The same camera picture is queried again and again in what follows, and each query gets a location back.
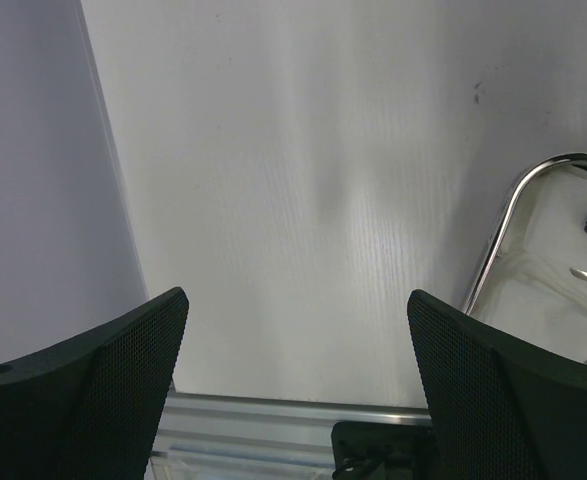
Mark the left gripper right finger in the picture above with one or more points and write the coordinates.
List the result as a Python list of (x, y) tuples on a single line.
[(501, 408)]

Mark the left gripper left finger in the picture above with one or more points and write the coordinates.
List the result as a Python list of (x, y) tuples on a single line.
[(89, 407)]

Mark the stainless steel tray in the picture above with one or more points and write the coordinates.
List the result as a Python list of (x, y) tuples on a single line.
[(544, 214)]

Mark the aluminium mounting rail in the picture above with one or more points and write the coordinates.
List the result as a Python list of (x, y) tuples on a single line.
[(214, 437)]

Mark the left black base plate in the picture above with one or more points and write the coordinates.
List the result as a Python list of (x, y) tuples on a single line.
[(385, 451)]

